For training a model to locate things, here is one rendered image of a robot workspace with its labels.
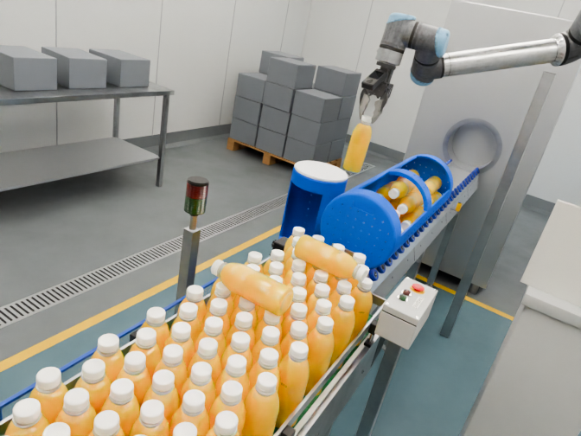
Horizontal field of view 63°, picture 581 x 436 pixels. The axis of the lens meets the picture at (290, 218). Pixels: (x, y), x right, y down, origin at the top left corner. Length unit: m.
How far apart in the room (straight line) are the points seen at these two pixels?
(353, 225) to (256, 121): 4.12
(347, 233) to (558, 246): 0.66
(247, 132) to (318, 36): 2.37
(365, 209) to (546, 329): 0.68
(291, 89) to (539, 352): 4.20
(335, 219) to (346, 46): 5.79
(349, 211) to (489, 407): 0.84
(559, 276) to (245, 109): 4.59
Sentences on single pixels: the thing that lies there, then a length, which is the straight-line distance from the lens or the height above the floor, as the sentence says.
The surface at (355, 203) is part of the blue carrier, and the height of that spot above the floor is 1.19.
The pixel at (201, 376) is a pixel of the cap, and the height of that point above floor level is 1.11.
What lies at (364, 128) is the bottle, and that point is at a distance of 1.79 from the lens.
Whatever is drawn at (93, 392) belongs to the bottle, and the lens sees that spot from 0.98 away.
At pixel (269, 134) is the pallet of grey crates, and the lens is 5.62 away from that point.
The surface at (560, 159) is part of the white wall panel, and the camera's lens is 6.73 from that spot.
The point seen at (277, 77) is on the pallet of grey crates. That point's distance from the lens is 5.50.
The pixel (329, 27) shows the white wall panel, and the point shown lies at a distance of 7.50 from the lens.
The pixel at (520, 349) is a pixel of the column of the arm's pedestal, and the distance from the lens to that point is 1.77.
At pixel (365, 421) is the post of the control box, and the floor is 0.63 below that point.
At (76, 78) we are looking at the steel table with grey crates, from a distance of 3.95.
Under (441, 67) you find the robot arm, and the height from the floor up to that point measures 1.67.
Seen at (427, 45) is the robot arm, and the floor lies 1.73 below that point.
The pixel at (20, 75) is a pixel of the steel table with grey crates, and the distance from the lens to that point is 3.71.
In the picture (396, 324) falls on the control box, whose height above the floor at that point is 1.06.
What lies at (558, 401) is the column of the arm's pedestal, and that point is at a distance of 1.85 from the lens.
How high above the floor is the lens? 1.77
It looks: 24 degrees down
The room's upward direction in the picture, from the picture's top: 12 degrees clockwise
